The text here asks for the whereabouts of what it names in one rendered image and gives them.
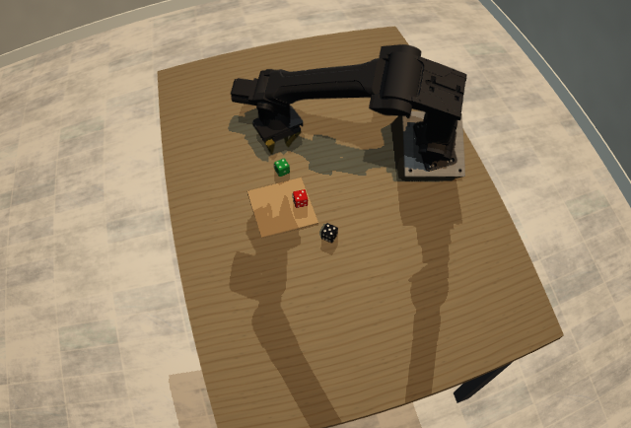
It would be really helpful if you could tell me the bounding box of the black die with white pips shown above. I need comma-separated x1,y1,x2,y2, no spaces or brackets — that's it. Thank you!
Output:
321,223,338,243

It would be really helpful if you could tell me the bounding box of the red die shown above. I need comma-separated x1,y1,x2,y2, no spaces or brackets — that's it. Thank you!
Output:
293,189,308,208

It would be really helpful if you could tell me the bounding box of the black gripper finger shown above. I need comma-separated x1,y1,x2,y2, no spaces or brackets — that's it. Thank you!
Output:
284,132,301,147
263,138,275,155

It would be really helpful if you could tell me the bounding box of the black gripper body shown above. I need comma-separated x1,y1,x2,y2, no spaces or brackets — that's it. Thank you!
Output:
252,106,303,142

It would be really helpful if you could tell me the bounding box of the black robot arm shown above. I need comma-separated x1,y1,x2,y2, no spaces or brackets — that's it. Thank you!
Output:
231,44,467,171

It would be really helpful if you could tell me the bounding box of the green die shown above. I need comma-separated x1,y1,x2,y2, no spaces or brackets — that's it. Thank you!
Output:
274,159,290,177

